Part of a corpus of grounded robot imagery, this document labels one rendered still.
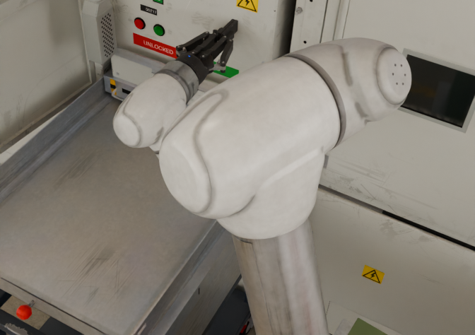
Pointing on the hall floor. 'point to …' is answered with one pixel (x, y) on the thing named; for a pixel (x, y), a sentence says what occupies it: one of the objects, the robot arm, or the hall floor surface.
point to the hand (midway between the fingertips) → (227, 31)
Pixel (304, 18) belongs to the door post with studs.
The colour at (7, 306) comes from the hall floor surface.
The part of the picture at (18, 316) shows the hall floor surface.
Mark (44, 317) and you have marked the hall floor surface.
